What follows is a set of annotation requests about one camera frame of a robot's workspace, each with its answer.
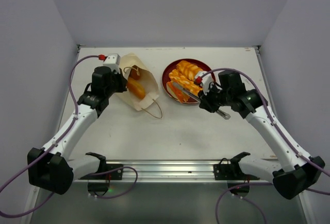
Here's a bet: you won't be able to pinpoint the metal tongs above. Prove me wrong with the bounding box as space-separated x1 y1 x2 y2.
173 82 231 120

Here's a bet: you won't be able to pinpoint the beige paper bag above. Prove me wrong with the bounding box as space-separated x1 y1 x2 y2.
116 53 163 119

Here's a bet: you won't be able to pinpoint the fake sandwich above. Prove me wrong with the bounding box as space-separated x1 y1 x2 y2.
166 80 190 104

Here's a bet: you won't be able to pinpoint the braided fake bread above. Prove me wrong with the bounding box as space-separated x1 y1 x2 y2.
176 60 204 81
169 69 202 95

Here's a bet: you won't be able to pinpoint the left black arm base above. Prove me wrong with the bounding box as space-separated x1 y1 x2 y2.
85 152 123 196

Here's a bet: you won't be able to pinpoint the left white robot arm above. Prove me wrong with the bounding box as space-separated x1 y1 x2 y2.
27 64 127 195

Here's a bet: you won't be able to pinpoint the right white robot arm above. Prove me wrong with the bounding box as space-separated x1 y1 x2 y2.
194 68 326 199

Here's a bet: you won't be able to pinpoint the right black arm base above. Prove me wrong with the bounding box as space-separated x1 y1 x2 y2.
213 152 260 197

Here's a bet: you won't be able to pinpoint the fake hot dog bun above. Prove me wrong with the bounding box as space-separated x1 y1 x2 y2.
127 77 146 99

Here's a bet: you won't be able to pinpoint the red round tray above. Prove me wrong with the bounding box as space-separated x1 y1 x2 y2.
162 58 211 105

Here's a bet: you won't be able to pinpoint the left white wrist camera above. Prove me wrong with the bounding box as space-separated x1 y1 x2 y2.
103 54 121 72

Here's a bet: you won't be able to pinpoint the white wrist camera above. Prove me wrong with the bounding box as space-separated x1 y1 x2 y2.
194 71 214 95
103 54 121 72

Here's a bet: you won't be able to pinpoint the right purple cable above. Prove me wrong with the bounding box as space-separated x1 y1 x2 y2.
193 67 330 224

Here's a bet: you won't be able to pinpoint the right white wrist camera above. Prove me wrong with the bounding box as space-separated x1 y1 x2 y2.
194 71 214 95

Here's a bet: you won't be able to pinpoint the aluminium rail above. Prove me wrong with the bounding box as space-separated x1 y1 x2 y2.
80 158 282 183

